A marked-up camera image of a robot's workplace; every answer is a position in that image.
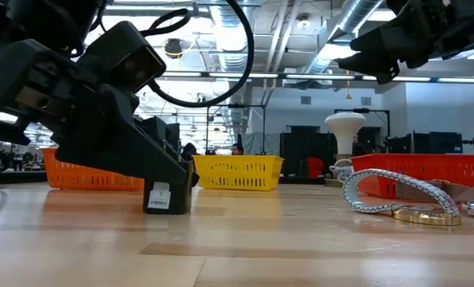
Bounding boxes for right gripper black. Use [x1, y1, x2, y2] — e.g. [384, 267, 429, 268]
[336, 0, 474, 85]

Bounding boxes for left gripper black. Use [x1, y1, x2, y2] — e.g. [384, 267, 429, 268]
[0, 39, 192, 187]

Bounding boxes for black cube charger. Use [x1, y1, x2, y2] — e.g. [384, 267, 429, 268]
[142, 161, 194, 215]

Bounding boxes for silver band wristwatch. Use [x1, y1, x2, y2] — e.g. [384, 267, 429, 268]
[342, 167, 463, 227]

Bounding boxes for yellow plastic basket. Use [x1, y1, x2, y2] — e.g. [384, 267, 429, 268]
[192, 154, 285, 191]

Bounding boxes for orange plastic basket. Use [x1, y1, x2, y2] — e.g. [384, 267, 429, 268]
[41, 147, 146, 191]

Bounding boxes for grey covered equipment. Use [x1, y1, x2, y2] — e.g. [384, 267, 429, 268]
[240, 131, 282, 156]

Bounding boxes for white bulb lamp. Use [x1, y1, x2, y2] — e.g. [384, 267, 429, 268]
[323, 111, 368, 187]

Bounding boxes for dark cabinet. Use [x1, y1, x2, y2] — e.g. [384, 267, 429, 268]
[280, 125, 338, 179]

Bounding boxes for black background workstation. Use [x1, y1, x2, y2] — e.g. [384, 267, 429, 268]
[388, 131, 474, 155]

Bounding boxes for red plastic basket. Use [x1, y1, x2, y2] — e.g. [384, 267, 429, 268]
[350, 153, 474, 199]

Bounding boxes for red chair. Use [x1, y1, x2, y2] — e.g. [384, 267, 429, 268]
[306, 156, 325, 179]

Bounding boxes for black background rig frame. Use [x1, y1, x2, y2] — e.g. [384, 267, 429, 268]
[206, 104, 267, 156]
[334, 108, 392, 139]

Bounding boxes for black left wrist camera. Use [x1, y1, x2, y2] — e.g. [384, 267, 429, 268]
[76, 20, 168, 93]

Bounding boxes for black table frame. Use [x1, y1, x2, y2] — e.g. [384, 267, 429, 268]
[0, 170, 352, 187]

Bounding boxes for white lamp cable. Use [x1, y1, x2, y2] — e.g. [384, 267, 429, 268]
[327, 158, 356, 183]

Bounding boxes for black left camera cable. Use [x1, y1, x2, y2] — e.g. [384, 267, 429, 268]
[139, 0, 256, 108]

